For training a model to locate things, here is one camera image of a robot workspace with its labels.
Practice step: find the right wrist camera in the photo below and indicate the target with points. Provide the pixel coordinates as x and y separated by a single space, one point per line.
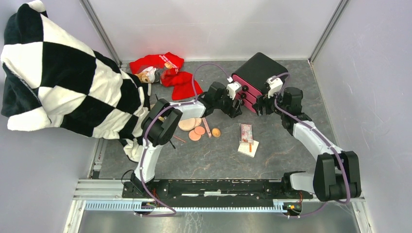
273 85

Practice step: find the orange round sponge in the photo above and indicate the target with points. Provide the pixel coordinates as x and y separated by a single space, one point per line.
193 136
199 130

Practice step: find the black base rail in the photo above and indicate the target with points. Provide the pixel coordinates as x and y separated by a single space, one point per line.
214 193

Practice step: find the pink makeup package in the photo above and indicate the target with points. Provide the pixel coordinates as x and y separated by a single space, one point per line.
246 133

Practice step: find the black white checkered blanket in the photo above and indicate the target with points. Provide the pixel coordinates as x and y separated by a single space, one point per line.
54 80

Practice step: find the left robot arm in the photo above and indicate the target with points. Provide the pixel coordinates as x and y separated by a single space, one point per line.
160 124

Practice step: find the small tan beauty sponge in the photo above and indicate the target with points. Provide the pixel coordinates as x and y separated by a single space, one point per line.
216 132

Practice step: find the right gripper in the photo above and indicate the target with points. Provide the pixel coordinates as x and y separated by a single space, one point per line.
262 100

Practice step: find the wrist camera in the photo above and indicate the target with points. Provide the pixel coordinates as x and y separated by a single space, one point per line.
273 85
232 88

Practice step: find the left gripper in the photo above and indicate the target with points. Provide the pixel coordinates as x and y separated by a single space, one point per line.
232 112

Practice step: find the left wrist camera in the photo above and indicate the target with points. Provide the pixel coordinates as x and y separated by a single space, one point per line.
232 88

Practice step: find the small plush doll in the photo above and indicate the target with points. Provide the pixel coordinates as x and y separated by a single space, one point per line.
149 75

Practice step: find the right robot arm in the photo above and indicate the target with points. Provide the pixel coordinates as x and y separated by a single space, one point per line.
337 174

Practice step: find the large beige powder puff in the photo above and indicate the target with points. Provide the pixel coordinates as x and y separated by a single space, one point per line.
187 124

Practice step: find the red cloth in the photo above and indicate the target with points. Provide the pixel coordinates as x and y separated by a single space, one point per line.
184 86

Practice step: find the black pink drawer organizer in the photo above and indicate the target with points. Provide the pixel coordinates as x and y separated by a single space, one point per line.
252 75

